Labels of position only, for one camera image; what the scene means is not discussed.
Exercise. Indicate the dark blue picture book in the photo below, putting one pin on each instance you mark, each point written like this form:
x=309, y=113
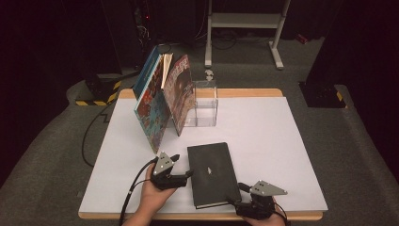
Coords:
x=146, y=72

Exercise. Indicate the white metal stand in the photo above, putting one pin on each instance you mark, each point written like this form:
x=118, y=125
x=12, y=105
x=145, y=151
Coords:
x=244, y=20

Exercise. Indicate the purple paperback book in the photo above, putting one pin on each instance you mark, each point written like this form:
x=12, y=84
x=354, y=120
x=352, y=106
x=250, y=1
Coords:
x=180, y=94

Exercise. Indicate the wooden table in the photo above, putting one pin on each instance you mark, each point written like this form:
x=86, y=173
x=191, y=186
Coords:
x=251, y=92

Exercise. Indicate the yellow striped black stand base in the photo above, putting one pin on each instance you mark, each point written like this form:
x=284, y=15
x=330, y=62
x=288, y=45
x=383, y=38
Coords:
x=100, y=91

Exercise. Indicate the person's right hand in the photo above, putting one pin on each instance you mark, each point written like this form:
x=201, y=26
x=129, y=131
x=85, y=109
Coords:
x=269, y=222

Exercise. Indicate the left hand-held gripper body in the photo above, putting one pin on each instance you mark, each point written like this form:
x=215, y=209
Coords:
x=167, y=182

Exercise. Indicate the person's left hand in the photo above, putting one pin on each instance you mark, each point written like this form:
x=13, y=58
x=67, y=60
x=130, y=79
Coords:
x=153, y=199

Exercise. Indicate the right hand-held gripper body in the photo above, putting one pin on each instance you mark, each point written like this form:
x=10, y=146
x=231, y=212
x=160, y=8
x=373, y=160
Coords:
x=258, y=207

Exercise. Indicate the clear acrylic book rack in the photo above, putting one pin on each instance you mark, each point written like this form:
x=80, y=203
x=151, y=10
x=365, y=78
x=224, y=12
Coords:
x=205, y=106

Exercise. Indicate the small white floor object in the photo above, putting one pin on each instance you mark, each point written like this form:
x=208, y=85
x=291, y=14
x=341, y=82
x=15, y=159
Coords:
x=209, y=74

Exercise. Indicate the small red object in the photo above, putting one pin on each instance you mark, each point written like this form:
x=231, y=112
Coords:
x=301, y=39

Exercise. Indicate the black notebook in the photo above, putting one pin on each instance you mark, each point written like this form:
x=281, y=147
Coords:
x=213, y=175

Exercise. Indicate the light blue green picture book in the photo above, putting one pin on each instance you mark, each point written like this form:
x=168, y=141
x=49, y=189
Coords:
x=153, y=116

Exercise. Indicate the black computer tower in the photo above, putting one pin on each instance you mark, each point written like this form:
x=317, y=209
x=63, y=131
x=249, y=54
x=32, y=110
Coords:
x=125, y=31

